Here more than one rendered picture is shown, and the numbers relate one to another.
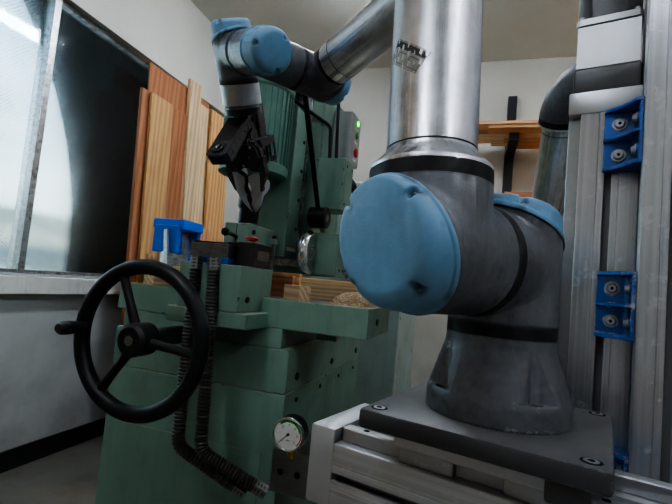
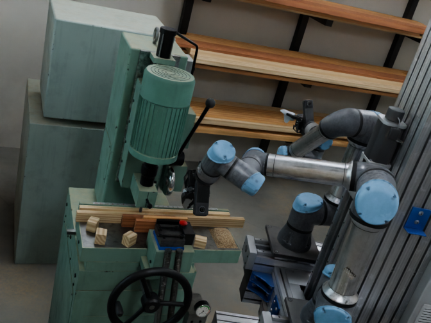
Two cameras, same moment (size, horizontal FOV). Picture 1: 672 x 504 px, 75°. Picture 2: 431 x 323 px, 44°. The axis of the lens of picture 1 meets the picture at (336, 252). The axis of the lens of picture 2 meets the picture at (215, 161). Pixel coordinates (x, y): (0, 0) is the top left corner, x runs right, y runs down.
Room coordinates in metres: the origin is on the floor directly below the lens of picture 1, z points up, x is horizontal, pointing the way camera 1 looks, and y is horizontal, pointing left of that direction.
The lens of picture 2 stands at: (-0.30, 1.23, 2.02)
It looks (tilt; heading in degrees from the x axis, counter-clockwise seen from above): 24 degrees down; 318
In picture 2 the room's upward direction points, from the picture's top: 15 degrees clockwise
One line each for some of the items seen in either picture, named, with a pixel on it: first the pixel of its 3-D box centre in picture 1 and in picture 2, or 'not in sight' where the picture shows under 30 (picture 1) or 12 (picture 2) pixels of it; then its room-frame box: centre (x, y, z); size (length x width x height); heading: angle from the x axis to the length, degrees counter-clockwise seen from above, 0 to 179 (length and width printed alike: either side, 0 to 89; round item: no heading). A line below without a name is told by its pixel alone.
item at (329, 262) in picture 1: (326, 255); (172, 174); (1.25, 0.03, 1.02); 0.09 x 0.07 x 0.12; 72
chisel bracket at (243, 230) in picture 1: (250, 242); (143, 191); (1.15, 0.22, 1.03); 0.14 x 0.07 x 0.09; 162
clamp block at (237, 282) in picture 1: (226, 286); (169, 250); (0.92, 0.22, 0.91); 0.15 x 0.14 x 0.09; 72
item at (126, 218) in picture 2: not in sight; (149, 221); (1.10, 0.21, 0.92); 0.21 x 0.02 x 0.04; 72
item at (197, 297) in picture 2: (302, 462); (193, 311); (0.91, 0.03, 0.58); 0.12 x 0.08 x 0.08; 162
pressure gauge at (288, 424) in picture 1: (291, 436); (201, 309); (0.85, 0.05, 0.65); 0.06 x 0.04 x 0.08; 72
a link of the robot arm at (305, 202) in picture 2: not in sight; (306, 210); (0.92, -0.46, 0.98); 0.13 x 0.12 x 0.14; 72
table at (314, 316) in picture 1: (244, 307); (161, 246); (1.00, 0.19, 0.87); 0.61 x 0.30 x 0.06; 72
